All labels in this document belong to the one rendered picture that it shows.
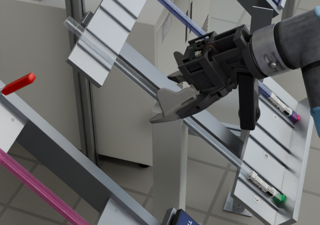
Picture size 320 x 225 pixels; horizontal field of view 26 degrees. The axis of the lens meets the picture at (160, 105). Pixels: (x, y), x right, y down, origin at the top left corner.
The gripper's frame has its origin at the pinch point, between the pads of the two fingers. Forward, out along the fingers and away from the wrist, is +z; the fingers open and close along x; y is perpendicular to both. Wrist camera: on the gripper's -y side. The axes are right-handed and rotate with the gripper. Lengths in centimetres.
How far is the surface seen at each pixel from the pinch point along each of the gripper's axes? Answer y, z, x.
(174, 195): -27.9, 19.4, -8.1
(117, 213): -5.1, 6.5, 19.2
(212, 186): -75, 52, -62
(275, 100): -21.5, -6.0, -21.4
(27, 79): 22.8, 0.9, 20.2
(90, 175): 2.5, 7.0, 17.6
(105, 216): -3.4, 6.8, 21.2
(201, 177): -72, 56, -65
